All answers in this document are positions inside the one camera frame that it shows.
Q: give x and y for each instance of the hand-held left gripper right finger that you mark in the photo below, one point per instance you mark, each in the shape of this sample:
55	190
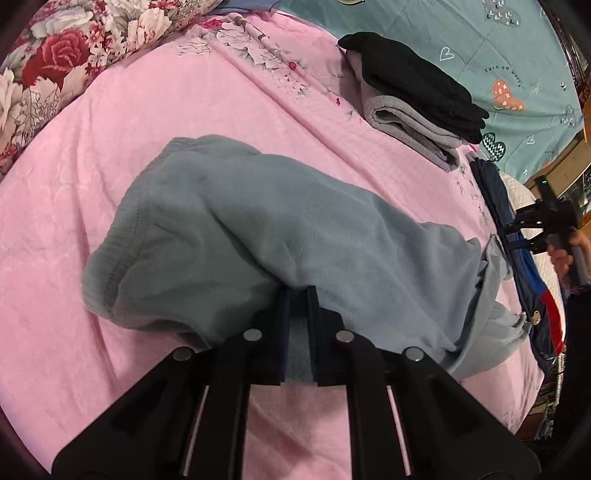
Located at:
314	323

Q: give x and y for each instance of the folded grey garment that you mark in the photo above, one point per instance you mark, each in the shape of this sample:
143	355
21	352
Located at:
406	122

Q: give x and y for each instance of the light blue fleece pants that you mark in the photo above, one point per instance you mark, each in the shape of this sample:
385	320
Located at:
258	240

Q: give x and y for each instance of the pink floral bed sheet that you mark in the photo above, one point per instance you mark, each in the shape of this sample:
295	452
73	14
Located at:
138	138

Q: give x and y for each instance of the navy blue and red garment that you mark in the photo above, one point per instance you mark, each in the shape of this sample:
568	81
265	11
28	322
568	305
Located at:
521	258

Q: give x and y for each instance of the teal heart print blanket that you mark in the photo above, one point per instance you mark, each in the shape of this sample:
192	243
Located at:
461	32

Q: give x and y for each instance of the person's right hand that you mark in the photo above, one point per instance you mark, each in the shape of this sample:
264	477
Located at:
561	258

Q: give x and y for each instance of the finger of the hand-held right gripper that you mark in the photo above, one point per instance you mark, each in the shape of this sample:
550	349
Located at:
521	220

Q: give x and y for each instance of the folded black garment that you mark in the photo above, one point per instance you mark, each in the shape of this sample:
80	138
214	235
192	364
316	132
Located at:
415	83

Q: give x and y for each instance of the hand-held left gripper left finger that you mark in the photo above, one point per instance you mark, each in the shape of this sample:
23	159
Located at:
282	323

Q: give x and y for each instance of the red floral quilt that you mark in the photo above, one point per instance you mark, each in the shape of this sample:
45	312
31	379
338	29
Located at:
60	55

